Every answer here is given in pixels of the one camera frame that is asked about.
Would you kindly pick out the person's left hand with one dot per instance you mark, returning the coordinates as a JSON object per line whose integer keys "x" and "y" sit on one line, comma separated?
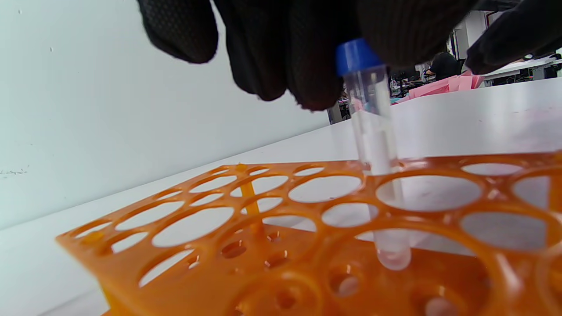
{"x": 285, "y": 44}

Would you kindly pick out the blue-capped clear test tube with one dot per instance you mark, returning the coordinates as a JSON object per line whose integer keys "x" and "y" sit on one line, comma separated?
{"x": 373, "y": 131}

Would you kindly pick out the orange test tube rack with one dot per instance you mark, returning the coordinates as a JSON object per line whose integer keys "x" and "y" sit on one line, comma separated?
{"x": 118, "y": 267}

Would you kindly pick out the pile of pink paper scraps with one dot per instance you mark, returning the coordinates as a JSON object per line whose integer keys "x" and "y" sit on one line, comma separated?
{"x": 439, "y": 87}

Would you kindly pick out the white backdrop board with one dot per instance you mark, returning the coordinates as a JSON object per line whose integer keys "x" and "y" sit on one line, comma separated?
{"x": 88, "y": 109}

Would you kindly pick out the white background desk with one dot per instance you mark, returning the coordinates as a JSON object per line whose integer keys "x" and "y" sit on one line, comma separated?
{"x": 518, "y": 68}

